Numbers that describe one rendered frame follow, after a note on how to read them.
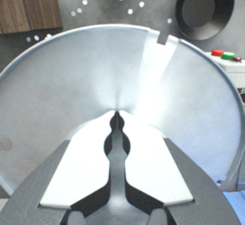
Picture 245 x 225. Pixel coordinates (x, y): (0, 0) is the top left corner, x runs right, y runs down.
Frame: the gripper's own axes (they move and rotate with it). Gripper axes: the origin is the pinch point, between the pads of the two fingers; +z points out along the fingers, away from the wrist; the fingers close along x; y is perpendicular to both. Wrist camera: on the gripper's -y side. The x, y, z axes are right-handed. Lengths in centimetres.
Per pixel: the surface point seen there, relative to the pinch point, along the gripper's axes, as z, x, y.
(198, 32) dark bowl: 77, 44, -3
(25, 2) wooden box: 47, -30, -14
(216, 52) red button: 24.5, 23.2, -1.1
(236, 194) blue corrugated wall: 74, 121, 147
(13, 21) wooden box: 45, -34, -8
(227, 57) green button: 20.4, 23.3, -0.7
